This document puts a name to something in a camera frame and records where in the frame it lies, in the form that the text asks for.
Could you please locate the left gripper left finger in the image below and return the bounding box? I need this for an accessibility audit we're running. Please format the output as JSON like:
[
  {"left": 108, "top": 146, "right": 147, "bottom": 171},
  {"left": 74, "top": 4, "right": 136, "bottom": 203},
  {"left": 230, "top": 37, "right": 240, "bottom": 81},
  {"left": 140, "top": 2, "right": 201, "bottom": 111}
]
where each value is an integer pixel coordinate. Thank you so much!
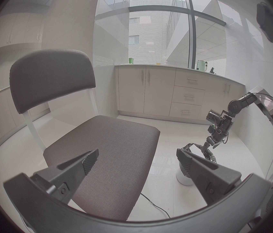
[{"left": 32, "top": 148, "right": 100, "bottom": 205}]

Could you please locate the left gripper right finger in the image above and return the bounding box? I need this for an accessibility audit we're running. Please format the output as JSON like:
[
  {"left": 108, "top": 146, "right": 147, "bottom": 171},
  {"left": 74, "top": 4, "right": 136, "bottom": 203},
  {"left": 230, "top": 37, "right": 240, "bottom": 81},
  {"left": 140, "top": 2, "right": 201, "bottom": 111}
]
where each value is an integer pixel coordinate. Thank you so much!
[{"left": 176, "top": 148, "right": 243, "bottom": 206}]

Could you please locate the black plastic bag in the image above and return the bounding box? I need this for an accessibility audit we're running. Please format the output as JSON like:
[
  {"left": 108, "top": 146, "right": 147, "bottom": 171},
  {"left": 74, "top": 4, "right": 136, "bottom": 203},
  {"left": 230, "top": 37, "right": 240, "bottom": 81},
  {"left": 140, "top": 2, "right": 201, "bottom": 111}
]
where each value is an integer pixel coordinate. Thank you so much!
[{"left": 181, "top": 142, "right": 218, "bottom": 179}]

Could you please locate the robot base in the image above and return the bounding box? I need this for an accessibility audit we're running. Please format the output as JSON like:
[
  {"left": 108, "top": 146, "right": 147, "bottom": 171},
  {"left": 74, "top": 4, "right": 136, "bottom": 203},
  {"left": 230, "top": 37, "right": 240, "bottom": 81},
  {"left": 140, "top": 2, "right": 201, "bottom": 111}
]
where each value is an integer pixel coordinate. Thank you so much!
[{"left": 247, "top": 174, "right": 273, "bottom": 233}]

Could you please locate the white trash bin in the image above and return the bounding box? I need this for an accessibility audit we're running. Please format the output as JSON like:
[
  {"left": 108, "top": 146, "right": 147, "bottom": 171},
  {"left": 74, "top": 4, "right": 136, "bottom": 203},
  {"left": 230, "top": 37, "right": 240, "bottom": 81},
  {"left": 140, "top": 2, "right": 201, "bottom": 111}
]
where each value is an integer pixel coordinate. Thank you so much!
[{"left": 176, "top": 163, "right": 193, "bottom": 186}]

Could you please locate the beige cabinet with drawers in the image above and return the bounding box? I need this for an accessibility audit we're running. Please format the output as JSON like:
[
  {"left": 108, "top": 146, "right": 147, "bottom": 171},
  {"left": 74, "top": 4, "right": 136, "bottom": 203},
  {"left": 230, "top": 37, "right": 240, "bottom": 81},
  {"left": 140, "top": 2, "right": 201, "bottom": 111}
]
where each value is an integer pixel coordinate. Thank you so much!
[{"left": 115, "top": 65, "right": 246, "bottom": 126}]

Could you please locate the pale green kettle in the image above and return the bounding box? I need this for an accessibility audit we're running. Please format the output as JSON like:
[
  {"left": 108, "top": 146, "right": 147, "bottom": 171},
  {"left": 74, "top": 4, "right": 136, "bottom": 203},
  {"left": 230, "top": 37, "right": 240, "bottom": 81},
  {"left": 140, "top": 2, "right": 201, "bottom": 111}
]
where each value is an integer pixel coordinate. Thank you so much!
[{"left": 197, "top": 60, "right": 209, "bottom": 72}]

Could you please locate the long beige low cabinet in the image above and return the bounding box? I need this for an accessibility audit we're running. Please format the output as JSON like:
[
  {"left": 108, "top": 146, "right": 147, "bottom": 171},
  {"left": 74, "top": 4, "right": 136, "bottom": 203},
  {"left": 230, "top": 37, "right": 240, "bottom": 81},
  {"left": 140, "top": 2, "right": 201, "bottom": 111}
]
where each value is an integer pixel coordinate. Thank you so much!
[{"left": 0, "top": 86, "right": 51, "bottom": 160}]

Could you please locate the window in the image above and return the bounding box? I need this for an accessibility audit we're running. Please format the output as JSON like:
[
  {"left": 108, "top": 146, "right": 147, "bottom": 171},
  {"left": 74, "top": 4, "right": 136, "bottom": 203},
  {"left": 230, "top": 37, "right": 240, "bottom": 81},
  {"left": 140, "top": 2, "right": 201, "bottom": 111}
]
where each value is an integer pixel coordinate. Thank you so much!
[{"left": 93, "top": 0, "right": 264, "bottom": 78}]

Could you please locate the beige hanging cabinet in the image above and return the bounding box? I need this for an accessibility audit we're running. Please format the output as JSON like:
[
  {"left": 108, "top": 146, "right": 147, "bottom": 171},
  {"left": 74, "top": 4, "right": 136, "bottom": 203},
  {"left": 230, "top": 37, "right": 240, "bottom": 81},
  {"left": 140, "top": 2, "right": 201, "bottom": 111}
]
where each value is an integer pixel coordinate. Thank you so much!
[{"left": 0, "top": 12, "right": 44, "bottom": 50}]

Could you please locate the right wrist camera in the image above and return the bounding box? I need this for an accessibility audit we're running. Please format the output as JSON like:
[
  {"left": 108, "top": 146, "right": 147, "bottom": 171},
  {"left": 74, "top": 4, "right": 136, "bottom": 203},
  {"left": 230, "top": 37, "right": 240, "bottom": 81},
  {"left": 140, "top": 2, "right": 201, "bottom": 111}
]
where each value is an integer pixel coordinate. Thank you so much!
[{"left": 206, "top": 109, "right": 222, "bottom": 124}]

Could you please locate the grey chair with white frame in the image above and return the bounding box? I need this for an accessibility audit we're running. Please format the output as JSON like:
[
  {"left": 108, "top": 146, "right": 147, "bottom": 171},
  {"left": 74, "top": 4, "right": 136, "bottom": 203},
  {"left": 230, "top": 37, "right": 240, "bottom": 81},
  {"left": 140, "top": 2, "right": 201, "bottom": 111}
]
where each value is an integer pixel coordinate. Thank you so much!
[{"left": 9, "top": 49, "right": 161, "bottom": 222}]

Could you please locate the black cable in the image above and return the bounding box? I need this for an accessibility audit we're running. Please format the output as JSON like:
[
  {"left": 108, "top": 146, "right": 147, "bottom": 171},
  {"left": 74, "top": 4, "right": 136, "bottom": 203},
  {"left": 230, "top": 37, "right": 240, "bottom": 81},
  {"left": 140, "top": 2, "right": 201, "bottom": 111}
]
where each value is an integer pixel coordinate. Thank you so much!
[{"left": 140, "top": 193, "right": 171, "bottom": 219}]

